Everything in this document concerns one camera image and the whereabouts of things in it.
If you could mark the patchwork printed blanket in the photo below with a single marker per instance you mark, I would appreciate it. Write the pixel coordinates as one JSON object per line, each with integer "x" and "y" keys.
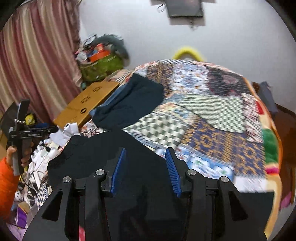
{"x": 208, "y": 129}

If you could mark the blue folded garment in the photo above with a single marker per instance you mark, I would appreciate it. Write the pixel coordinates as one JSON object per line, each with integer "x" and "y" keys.
{"x": 111, "y": 99}

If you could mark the grey neck pillow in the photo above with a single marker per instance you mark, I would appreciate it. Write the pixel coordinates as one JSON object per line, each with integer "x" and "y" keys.
{"x": 120, "y": 46}

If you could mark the dark panel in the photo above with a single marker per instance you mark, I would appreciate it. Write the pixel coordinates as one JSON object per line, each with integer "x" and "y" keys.
{"x": 9, "y": 115}

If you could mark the black pants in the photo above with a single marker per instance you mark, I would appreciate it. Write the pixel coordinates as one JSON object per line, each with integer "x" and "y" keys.
{"x": 143, "y": 162}

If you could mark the grey bag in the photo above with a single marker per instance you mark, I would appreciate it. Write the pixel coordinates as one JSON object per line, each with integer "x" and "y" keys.
{"x": 267, "y": 95}

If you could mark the wooden lap desk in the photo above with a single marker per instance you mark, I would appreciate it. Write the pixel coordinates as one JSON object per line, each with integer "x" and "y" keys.
{"x": 87, "y": 104}

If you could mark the white crumpled cloth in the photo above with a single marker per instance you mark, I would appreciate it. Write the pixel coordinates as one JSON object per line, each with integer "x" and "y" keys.
{"x": 66, "y": 134}

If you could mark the yellow curved pillow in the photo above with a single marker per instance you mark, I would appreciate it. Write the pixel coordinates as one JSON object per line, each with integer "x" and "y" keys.
{"x": 187, "y": 49}

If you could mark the orange fleece blanket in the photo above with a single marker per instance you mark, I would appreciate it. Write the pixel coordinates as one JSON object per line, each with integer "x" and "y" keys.
{"x": 271, "y": 150}

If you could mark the person's left hand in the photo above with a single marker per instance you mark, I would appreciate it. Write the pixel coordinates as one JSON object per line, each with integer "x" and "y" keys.
{"x": 28, "y": 154}

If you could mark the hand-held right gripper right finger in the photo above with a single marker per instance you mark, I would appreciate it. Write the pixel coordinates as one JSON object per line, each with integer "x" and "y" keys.
{"x": 172, "y": 171}

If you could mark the pink striped curtain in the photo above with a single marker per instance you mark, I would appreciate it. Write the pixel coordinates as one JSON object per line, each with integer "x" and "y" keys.
{"x": 34, "y": 58}

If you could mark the folded navy pants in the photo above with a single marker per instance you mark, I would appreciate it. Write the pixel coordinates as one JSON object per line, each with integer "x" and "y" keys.
{"x": 134, "y": 104}

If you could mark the orange box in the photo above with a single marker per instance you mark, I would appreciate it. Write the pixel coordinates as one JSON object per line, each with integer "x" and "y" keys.
{"x": 99, "y": 56}

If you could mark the white power strip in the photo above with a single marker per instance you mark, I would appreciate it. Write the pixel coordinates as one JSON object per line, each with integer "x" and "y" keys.
{"x": 40, "y": 156}

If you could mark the small wall monitor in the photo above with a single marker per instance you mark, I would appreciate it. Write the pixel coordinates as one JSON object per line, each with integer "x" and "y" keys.
{"x": 183, "y": 8}

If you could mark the striped cloth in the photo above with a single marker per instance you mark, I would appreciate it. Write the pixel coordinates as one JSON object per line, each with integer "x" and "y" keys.
{"x": 121, "y": 77}

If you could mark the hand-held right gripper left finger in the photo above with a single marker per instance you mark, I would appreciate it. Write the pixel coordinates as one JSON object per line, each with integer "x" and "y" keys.
{"x": 119, "y": 171}

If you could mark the purple cloth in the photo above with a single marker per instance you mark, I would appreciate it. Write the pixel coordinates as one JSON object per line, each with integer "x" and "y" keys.
{"x": 19, "y": 217}

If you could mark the green fabric basket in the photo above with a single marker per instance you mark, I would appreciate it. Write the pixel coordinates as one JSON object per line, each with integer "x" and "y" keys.
{"x": 99, "y": 68}

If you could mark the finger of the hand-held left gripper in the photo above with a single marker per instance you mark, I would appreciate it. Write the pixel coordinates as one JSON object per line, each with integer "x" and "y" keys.
{"x": 49, "y": 130}

